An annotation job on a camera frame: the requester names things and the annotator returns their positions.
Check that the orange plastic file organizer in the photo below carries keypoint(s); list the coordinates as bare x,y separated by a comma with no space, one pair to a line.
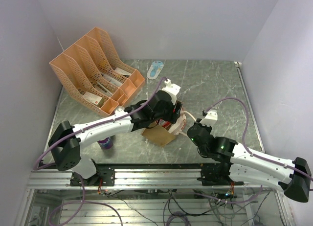
89,66

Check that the canvas bag brown printed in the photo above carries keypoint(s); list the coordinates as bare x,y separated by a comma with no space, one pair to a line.
161,136

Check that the blue white blister pack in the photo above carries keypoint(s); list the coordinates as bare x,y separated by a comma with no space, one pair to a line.
155,69

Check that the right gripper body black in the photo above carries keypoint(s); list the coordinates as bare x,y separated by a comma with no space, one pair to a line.
209,128

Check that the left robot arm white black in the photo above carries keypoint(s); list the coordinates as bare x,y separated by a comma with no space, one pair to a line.
68,140

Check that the purple soda can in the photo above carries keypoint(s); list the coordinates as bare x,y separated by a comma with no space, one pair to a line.
106,143
119,110

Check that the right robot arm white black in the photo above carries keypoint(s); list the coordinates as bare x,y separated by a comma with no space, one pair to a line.
236,163

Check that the aluminium mounting rail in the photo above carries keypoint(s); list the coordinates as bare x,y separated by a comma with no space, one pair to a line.
153,179

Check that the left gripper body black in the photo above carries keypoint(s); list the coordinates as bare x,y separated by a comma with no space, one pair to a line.
168,114

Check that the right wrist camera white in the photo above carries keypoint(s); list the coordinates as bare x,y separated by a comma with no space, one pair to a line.
210,118

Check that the white box in organizer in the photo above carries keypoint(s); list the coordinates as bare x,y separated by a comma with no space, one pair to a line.
122,72

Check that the white red box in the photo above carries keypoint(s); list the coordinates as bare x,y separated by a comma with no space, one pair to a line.
93,98

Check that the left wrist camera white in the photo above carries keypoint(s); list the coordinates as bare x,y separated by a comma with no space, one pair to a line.
172,89

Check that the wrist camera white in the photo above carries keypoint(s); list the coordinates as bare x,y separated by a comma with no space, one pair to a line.
172,89
210,118

